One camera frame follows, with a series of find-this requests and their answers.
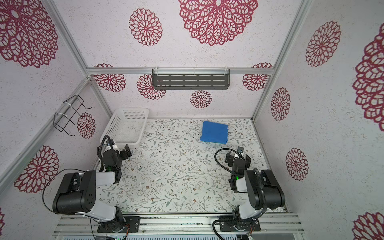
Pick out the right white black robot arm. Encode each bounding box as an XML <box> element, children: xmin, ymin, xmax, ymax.
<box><xmin>225</xmin><ymin>147</ymin><xmax>285</xmax><ymax>227</ymax></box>

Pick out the white plastic basket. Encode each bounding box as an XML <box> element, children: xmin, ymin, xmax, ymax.
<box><xmin>100</xmin><ymin>108</ymin><xmax>150</xmax><ymax>149</ymax></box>

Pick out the blue tank top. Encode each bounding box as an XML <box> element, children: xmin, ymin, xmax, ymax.
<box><xmin>200</xmin><ymin>121</ymin><xmax>229</xmax><ymax>144</ymax></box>

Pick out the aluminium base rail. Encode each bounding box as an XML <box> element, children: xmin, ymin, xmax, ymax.
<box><xmin>52</xmin><ymin>213</ymin><xmax>305</xmax><ymax>237</ymax></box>

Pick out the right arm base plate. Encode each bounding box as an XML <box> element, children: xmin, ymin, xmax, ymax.
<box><xmin>219</xmin><ymin>216</ymin><xmax>261</xmax><ymax>232</ymax></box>

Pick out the grey slotted wall shelf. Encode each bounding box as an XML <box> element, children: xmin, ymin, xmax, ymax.
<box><xmin>152</xmin><ymin>69</ymin><xmax>231</xmax><ymax>90</ymax></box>

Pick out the black wire wall rack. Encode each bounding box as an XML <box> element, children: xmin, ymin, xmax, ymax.
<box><xmin>53</xmin><ymin>95</ymin><xmax>91</xmax><ymax>137</ymax></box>

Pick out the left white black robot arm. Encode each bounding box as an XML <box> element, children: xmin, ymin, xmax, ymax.
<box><xmin>53</xmin><ymin>135</ymin><xmax>132</xmax><ymax>233</ymax></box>

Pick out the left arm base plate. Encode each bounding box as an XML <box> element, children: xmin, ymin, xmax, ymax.
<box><xmin>97</xmin><ymin>216</ymin><xmax>141</xmax><ymax>234</ymax></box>

